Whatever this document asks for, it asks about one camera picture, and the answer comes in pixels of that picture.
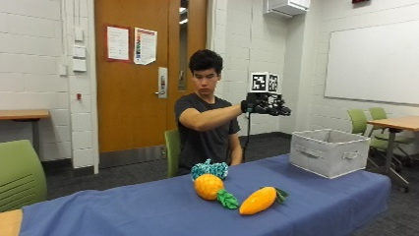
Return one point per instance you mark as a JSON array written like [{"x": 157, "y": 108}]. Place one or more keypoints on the wooden door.
[{"x": 144, "y": 75}]

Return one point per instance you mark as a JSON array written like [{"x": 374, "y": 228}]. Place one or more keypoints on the blue tablecloth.
[{"x": 209, "y": 206}]

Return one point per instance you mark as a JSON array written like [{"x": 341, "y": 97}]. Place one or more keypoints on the wooden side table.
[
  {"x": 395, "y": 124},
  {"x": 24, "y": 114}
]

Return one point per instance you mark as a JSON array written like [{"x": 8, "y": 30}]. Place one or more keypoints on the colourful paper poster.
[{"x": 145, "y": 46}]

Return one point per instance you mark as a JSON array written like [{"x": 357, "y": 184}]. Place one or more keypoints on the green chair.
[
  {"x": 358, "y": 121},
  {"x": 172, "y": 150},
  {"x": 19, "y": 177},
  {"x": 378, "y": 114}
]

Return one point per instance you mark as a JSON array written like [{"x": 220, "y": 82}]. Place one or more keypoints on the white whiteboard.
[{"x": 373, "y": 64}]

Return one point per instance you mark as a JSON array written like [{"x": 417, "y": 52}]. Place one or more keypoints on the the person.
[{"x": 205, "y": 131}]

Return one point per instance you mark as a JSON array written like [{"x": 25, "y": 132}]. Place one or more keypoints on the teal knitted plush toy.
[{"x": 210, "y": 169}]

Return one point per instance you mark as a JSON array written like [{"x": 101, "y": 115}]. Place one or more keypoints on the orange plush carrot toy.
[{"x": 260, "y": 200}]

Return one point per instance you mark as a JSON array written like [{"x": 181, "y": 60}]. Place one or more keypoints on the white wall-mounted unit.
[{"x": 286, "y": 7}]

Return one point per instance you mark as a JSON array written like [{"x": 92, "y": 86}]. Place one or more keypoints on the grey fabric storage bin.
[{"x": 327, "y": 152}]

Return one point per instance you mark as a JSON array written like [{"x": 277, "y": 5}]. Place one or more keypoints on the orange plush pineapple toy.
[{"x": 209, "y": 187}]

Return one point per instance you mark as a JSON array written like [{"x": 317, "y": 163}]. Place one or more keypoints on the white marker cube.
[{"x": 264, "y": 82}]

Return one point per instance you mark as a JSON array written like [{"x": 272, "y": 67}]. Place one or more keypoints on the white wall switch box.
[
  {"x": 79, "y": 51},
  {"x": 79, "y": 65}
]

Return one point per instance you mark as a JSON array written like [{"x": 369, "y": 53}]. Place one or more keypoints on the white paper notice red border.
[{"x": 117, "y": 43}]

